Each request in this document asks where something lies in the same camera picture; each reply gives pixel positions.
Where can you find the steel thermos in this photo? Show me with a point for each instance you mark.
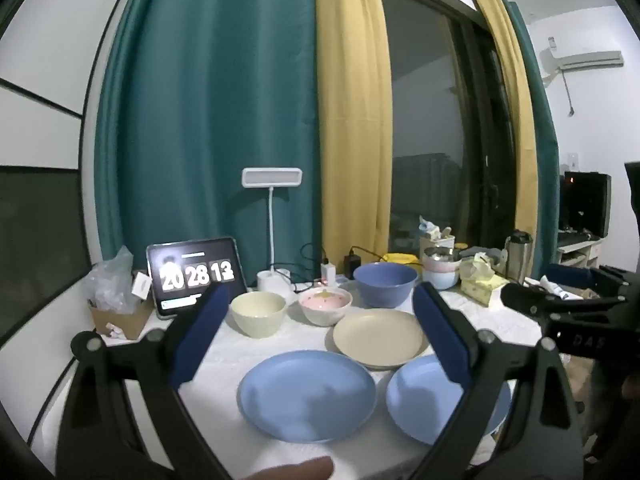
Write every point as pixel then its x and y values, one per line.
pixel 519 257

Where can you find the beige plate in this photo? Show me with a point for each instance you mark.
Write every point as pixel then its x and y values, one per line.
pixel 375 337

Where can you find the black charger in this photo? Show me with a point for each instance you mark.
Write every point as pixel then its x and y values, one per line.
pixel 352 264

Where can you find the tablet with clock display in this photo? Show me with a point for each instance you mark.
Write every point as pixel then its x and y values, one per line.
pixel 195 275

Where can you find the steel-lined pink bowl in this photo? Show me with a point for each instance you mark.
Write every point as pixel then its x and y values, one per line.
pixel 440 257

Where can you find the white power strip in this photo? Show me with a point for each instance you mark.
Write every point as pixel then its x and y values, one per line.
pixel 342 280

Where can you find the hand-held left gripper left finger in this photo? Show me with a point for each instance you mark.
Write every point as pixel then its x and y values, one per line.
pixel 200 330

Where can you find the white desk lamp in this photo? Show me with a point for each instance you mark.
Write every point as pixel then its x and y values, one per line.
pixel 272 177

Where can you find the yellow tissue box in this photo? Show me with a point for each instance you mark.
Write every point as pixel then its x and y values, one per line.
pixel 480 292

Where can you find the blue white snack packet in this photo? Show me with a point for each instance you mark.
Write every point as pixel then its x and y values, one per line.
pixel 427 225

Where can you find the white wall socket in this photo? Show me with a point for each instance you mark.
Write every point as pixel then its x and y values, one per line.
pixel 573 161

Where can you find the black monitor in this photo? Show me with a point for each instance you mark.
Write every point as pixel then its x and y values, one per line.
pixel 587 205

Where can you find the white quilted tablecloth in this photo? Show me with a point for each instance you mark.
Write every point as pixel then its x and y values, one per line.
pixel 220 357

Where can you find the clear plastic bag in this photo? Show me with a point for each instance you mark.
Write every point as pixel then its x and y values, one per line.
pixel 110 280

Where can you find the white charger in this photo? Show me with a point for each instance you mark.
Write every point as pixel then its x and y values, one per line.
pixel 329 272

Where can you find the yellow curtain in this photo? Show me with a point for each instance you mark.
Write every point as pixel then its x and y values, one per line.
pixel 515 110
pixel 350 110

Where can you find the yellow packet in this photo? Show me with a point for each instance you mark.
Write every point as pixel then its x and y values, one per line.
pixel 405 257

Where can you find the white TV stand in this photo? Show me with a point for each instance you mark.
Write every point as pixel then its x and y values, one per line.
pixel 580 252

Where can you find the person's left hand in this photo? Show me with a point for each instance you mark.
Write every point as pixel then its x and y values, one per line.
pixel 295 470

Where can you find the white air conditioner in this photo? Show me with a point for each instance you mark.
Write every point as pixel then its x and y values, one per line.
pixel 585 60

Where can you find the cream bowl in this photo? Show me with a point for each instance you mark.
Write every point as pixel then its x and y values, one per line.
pixel 257 315

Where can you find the grey cloth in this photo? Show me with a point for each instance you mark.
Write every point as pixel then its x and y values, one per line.
pixel 485 252

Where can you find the person's right forearm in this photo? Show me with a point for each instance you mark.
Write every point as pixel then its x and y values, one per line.
pixel 605 400

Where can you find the teal curtain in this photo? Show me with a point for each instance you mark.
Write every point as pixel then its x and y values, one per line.
pixel 200 110
pixel 546 160

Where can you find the blue plate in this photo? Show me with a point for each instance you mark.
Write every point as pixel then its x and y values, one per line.
pixel 305 395
pixel 415 400

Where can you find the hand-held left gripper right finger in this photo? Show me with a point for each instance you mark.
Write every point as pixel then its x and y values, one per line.
pixel 445 330

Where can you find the pink strawberry-print bowl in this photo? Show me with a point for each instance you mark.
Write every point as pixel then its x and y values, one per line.
pixel 325 307

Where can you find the cardboard box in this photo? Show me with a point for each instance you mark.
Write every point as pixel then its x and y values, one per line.
pixel 125 322

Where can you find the white remote control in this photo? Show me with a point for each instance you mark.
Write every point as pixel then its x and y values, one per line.
pixel 552 43

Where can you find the glass sliding door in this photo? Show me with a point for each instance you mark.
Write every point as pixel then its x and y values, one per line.
pixel 430 110

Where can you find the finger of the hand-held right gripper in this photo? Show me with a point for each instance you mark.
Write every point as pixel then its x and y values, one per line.
pixel 525 297
pixel 570 275

